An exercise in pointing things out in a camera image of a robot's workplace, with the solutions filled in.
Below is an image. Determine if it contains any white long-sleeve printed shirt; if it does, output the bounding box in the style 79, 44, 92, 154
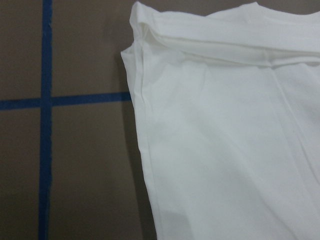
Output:
121, 2, 320, 240

